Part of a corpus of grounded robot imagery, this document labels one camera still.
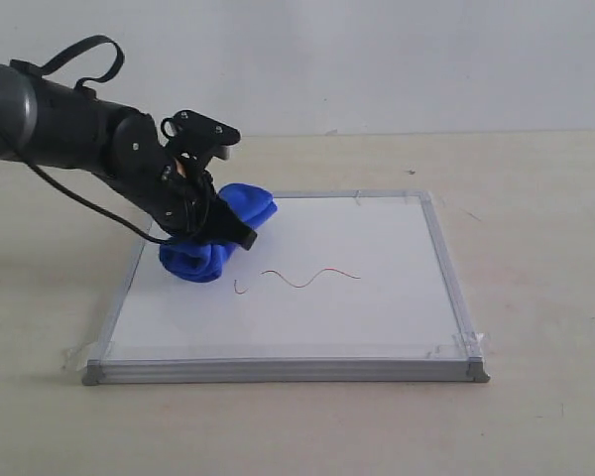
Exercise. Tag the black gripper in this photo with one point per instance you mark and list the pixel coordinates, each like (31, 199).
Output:
(182, 201)

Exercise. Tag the blue cloth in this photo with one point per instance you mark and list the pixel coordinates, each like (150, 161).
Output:
(204, 263)

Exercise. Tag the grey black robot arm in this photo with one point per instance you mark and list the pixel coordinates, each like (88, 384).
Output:
(159, 167)

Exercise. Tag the clear tape back right corner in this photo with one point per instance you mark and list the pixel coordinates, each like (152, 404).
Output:
(365, 197)

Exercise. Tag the clear tape corner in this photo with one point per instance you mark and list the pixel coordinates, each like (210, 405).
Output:
(460, 346)
(365, 197)
(77, 358)

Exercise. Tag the clear tape front left corner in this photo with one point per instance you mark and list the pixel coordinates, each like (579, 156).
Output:
(77, 358)

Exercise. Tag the clear tape front right corner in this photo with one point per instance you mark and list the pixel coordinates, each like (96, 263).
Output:
(460, 346)

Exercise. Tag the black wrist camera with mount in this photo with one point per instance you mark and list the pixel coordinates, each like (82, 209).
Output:
(194, 140)

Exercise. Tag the white board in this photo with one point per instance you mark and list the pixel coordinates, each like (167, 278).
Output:
(330, 292)

